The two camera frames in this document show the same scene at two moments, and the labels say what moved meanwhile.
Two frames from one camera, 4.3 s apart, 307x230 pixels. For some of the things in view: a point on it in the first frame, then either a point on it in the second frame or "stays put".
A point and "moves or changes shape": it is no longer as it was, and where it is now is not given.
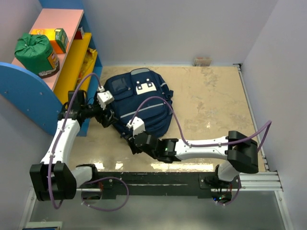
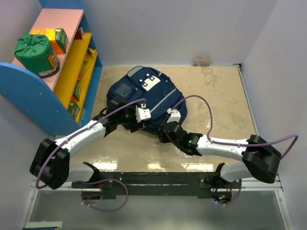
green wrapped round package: x=36 y=52 stays put
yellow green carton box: x=57 y=37 stays put
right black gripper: x=135 y=148 to x=161 y=134
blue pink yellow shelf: x=69 y=93 stays put
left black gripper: x=106 y=121 to x=133 y=127
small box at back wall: x=202 y=62 stays put
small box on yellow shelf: x=80 y=34 stays put
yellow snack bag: x=89 y=55 stays put
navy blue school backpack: x=143 y=94 moves or changes shape
